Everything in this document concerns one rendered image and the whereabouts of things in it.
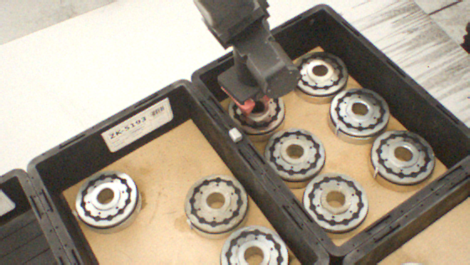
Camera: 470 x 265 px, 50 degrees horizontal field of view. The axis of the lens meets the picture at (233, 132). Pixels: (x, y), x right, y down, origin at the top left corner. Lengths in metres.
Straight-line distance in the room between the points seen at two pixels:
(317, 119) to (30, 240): 0.53
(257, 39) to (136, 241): 0.38
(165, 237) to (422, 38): 0.76
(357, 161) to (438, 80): 0.38
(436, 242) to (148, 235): 0.45
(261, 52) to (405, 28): 0.65
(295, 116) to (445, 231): 0.32
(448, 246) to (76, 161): 0.61
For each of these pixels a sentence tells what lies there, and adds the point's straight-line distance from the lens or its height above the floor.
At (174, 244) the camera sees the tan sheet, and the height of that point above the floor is 0.83.
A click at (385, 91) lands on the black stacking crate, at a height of 0.87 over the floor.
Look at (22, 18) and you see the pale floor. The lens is 2.58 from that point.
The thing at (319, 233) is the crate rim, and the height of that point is 0.93.
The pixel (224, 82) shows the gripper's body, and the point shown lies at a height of 0.96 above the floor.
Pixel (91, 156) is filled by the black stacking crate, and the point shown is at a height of 0.88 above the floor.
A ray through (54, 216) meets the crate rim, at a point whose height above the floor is 0.93.
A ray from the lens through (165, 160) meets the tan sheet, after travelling 0.91.
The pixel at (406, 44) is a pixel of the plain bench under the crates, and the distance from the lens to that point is 1.26.
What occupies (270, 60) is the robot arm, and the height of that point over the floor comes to 1.08.
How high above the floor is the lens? 1.60
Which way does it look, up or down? 57 degrees down
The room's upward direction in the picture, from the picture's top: 8 degrees counter-clockwise
